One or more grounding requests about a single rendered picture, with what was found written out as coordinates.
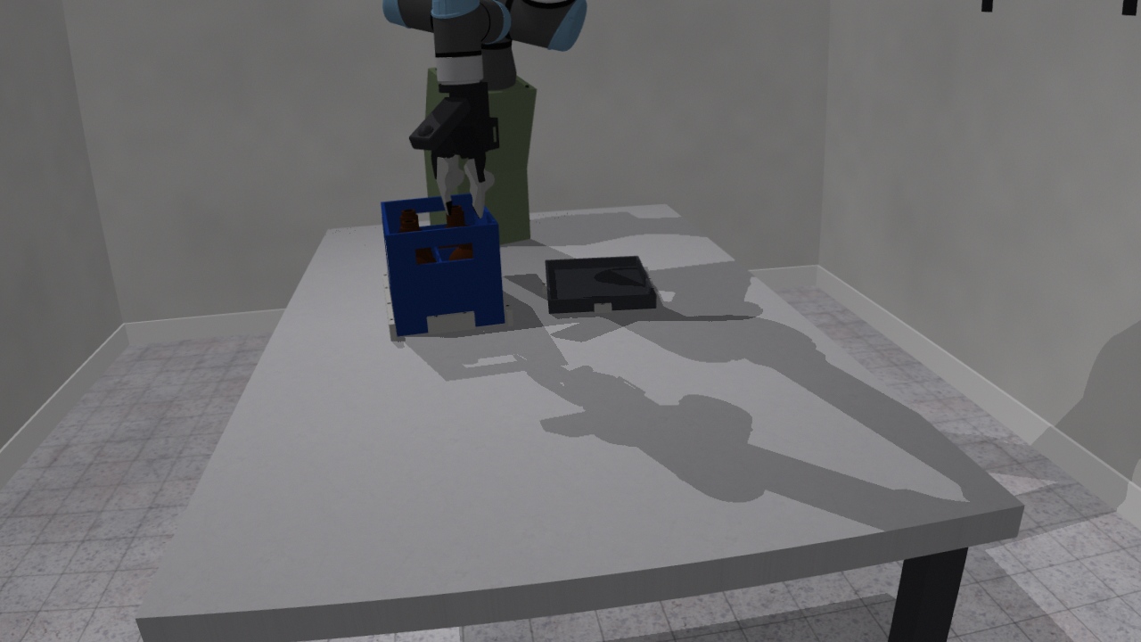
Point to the blue crate with dividers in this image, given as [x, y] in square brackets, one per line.
[424, 290]

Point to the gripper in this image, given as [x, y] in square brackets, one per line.
[464, 139]

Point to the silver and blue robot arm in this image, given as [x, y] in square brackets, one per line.
[471, 27]

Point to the brown bottle with blue label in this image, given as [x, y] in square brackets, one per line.
[464, 251]

